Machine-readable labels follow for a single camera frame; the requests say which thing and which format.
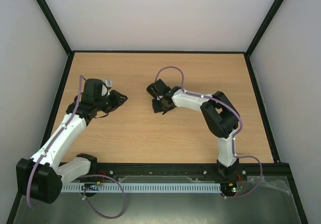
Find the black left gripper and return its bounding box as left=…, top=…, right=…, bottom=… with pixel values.
left=95, top=90, right=128, bottom=114

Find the black glasses case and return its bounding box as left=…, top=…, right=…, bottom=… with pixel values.
left=152, top=99, right=176, bottom=115

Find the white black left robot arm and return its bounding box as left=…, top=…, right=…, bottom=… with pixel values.
left=16, top=90, right=127, bottom=203

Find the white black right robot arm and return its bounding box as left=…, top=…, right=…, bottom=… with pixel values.
left=146, top=84, right=243, bottom=180

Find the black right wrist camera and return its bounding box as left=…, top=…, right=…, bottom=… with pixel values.
left=146, top=79, right=171, bottom=98

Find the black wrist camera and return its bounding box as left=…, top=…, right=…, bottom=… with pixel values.
left=82, top=78, right=112, bottom=98
left=146, top=79, right=171, bottom=98

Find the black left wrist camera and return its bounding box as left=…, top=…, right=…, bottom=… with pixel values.
left=82, top=78, right=112, bottom=98

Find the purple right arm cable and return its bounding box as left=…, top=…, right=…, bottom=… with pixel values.
left=154, top=66, right=264, bottom=200

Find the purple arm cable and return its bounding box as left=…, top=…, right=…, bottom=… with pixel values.
left=26, top=75, right=126, bottom=219
left=154, top=66, right=264, bottom=200

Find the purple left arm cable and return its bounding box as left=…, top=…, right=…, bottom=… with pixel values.
left=26, top=75, right=126, bottom=219

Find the black enclosure frame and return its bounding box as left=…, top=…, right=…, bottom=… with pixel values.
left=0, top=0, right=321, bottom=224

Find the light blue slotted cable duct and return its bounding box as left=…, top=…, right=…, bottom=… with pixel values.
left=61, top=183, right=221, bottom=193

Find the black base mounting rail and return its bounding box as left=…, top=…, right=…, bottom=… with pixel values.
left=89, top=163, right=292, bottom=181

